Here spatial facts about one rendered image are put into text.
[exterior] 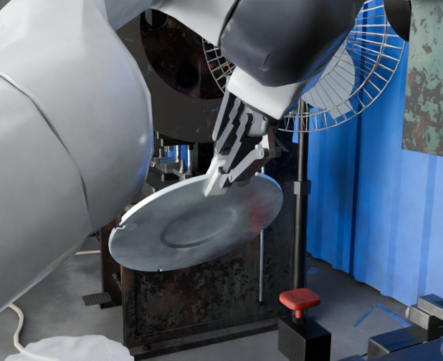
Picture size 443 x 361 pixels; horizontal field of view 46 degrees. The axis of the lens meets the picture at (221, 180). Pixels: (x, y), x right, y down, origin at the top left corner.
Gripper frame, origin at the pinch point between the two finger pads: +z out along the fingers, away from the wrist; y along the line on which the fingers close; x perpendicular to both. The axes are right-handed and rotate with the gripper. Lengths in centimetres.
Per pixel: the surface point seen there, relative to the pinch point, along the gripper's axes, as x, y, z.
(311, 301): -24.7, -12.5, 27.8
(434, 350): -28.4, -29.3, 8.3
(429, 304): -45, -20, 21
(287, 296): -21.7, -9.8, 30.1
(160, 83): -32, 87, 72
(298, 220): -60, 25, 69
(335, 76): -60, 45, 27
